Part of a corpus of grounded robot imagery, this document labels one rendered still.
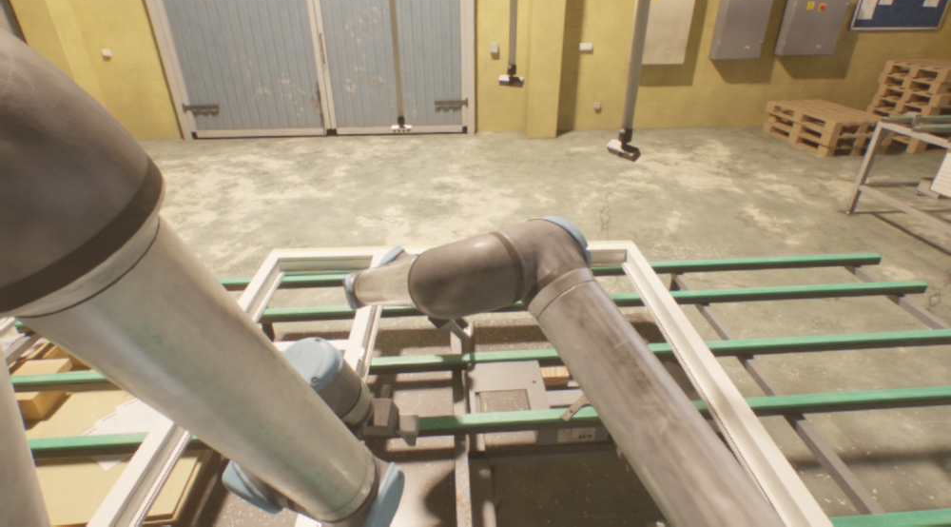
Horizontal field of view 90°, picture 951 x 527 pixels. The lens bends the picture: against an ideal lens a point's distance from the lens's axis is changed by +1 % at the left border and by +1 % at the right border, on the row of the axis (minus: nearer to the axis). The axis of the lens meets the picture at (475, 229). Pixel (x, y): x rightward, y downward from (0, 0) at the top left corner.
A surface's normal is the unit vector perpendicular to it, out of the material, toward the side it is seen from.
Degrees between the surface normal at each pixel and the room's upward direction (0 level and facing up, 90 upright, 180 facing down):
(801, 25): 90
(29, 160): 67
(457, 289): 77
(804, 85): 90
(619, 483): 0
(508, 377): 0
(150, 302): 92
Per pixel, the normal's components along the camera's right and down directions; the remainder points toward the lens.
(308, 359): -0.13, -0.70
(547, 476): 0.00, -0.89
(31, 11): 0.07, 0.45
